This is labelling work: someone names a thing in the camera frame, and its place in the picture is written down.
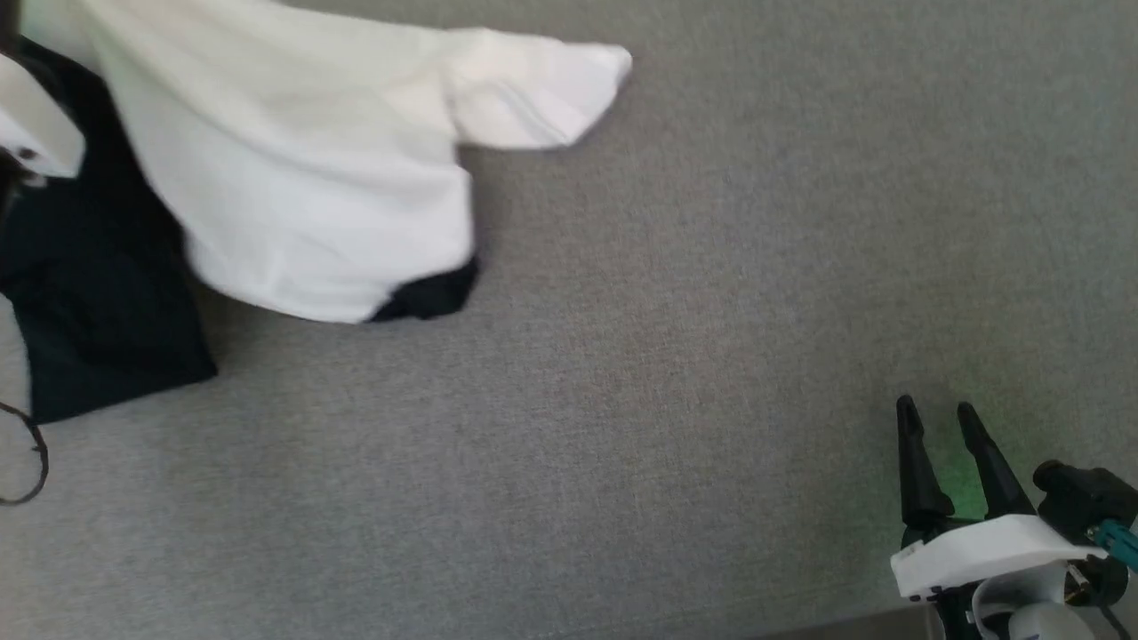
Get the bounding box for white and black shirt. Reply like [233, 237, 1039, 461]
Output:
[0, 0, 634, 426]

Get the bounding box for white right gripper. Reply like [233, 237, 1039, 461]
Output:
[891, 396, 1130, 607]

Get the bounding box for right black cable teal plug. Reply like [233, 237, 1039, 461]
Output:
[1089, 519, 1138, 570]

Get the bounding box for left black cable teal plug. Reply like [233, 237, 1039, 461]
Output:
[0, 402, 51, 507]

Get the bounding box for grey fabric sofa seat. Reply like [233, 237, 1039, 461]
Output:
[0, 0, 1138, 640]

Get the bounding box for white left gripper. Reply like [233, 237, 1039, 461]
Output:
[0, 53, 86, 180]

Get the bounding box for black cable teal plug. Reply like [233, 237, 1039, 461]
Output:
[0, 402, 51, 507]
[1089, 519, 1138, 570]

